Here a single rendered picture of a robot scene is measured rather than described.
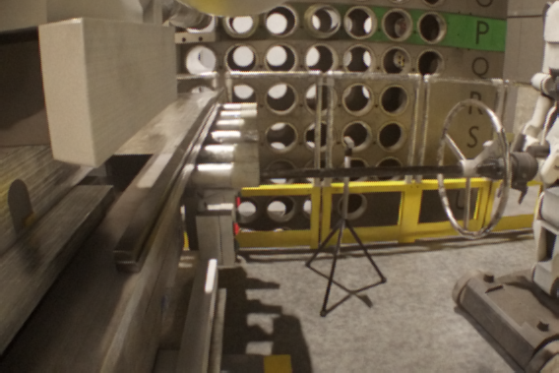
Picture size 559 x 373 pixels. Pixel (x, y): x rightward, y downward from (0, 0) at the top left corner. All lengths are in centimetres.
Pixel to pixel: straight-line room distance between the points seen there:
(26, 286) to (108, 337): 9
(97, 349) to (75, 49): 27
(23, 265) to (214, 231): 65
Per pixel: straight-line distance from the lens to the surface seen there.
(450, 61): 319
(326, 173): 97
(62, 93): 37
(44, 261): 43
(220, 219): 98
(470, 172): 111
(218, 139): 127
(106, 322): 42
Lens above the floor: 119
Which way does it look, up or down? 18 degrees down
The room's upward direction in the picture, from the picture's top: straight up
